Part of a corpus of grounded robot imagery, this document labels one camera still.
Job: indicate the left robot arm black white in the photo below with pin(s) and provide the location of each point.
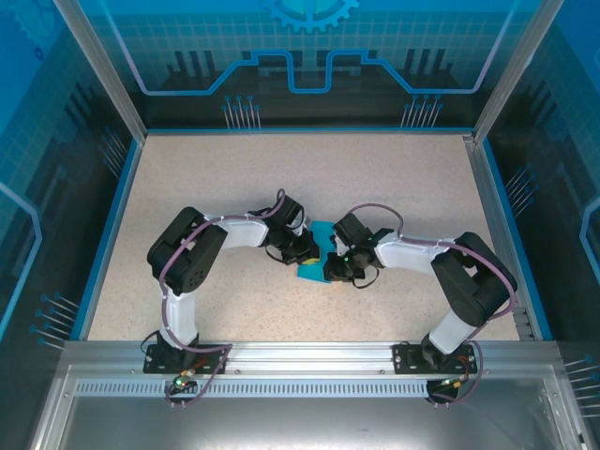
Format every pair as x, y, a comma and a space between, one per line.
187, 258

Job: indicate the aluminium side rail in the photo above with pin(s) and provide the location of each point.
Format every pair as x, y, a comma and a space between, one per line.
486, 187

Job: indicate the sheet metal tray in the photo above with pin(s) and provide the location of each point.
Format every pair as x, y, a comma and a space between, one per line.
300, 422

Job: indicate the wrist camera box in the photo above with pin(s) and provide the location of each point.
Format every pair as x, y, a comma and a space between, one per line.
336, 241
308, 223

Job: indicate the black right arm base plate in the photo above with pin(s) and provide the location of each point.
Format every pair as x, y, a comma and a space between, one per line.
405, 358

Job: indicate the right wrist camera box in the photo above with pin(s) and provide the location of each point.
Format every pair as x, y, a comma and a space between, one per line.
336, 241

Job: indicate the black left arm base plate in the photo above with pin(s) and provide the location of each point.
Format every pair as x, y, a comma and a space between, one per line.
157, 361

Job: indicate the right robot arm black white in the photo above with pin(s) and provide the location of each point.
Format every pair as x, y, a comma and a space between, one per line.
473, 281

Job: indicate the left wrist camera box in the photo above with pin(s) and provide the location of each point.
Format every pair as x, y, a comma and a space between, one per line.
308, 223

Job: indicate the aluminium mounting rail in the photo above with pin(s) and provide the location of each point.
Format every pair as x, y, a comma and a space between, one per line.
309, 356

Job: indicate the aluminium frame post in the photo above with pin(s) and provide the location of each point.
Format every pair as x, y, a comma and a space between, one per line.
513, 70
104, 70

